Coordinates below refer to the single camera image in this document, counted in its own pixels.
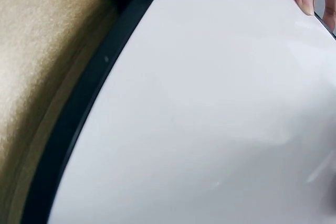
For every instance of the white board with black frame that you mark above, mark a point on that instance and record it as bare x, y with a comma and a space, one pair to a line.
199, 108

